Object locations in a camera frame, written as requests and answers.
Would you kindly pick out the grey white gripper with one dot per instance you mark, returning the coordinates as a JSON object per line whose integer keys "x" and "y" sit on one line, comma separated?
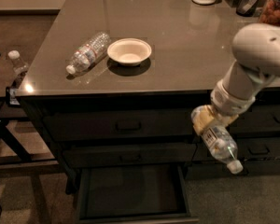
{"x": 230, "y": 101}

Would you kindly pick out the blue label plastic bottle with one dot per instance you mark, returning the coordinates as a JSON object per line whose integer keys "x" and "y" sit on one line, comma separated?
{"x": 222, "y": 146}

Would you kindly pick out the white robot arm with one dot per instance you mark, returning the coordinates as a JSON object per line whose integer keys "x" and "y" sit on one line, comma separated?
{"x": 256, "y": 52}

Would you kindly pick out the top left drawer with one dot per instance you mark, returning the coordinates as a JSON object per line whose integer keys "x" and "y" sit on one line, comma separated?
{"x": 118, "y": 124}

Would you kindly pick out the top right drawer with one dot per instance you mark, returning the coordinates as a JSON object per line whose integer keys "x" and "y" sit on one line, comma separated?
{"x": 258, "y": 119}

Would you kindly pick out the middle left drawer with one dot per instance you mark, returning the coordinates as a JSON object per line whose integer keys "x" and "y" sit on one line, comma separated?
{"x": 83, "y": 157}

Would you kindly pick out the middle right drawer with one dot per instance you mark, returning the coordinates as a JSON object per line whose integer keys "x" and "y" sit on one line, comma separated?
{"x": 247, "y": 149}

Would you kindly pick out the bottom right drawer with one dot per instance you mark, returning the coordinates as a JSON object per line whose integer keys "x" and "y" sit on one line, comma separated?
{"x": 198, "y": 171}

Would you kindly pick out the open bottom left drawer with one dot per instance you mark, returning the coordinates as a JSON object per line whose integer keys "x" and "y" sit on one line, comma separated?
{"x": 138, "y": 194}

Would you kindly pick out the red label plastic bottle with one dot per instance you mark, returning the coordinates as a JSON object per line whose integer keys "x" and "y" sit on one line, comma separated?
{"x": 89, "y": 53}

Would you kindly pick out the small clear bottle white cap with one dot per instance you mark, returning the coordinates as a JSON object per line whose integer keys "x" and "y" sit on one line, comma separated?
{"x": 19, "y": 65}

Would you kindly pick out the white paper bowl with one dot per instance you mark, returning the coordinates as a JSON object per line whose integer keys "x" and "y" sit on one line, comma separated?
{"x": 129, "y": 51}

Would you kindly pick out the small black clamp device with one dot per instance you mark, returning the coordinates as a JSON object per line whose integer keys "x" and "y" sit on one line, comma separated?
{"x": 11, "y": 99}

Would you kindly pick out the dark side table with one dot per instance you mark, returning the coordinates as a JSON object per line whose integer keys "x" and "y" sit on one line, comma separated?
{"x": 8, "y": 114}

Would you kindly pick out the dark cabinet frame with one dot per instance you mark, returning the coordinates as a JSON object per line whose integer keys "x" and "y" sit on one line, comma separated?
{"x": 37, "y": 107}

